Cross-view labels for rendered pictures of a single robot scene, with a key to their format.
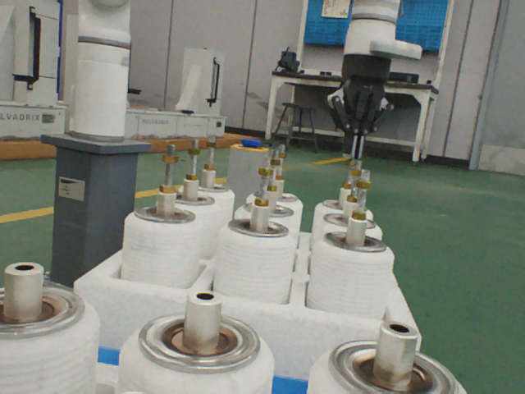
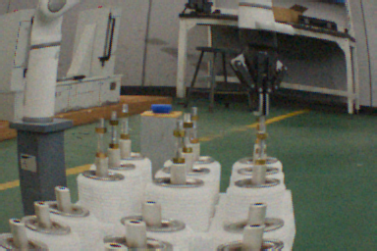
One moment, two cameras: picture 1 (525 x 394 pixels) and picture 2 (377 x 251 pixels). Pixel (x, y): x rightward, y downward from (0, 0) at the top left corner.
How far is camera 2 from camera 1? 0.52 m
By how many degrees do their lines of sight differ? 4
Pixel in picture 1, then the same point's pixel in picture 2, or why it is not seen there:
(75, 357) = (93, 229)
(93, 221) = (44, 188)
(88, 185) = (37, 159)
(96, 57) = (40, 57)
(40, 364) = (81, 228)
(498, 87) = not seen: outside the picture
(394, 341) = (254, 209)
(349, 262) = (251, 196)
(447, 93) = (361, 41)
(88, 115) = (33, 102)
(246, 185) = (161, 153)
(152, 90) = not seen: hidden behind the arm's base
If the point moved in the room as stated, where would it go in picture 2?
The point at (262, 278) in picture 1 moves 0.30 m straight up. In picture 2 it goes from (186, 218) to (190, 13)
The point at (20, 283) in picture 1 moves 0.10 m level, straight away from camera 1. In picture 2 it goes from (63, 194) to (46, 179)
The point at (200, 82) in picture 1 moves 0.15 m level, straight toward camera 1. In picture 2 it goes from (92, 40) to (93, 40)
